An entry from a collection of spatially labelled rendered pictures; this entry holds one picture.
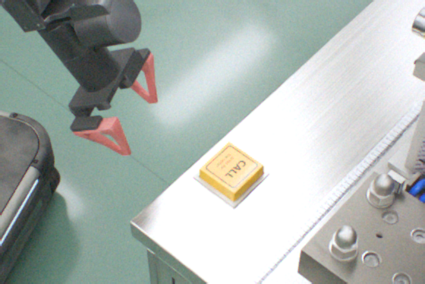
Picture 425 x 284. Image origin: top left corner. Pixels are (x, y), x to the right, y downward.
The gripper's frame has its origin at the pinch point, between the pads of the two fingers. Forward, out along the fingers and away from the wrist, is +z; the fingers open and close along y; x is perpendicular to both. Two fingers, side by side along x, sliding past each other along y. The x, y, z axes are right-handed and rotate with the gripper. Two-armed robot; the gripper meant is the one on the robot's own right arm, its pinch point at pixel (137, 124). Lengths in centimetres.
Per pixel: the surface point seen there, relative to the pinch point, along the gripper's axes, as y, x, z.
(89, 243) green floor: 34, 82, 74
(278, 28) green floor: 127, 61, 86
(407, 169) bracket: 14.9, -25.1, 29.7
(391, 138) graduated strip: 20.9, -21.6, 29.1
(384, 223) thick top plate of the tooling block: -3.5, -29.7, 18.8
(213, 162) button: 5.8, -1.7, 15.1
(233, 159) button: 7.2, -4.0, 16.4
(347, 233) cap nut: -9.3, -28.5, 13.0
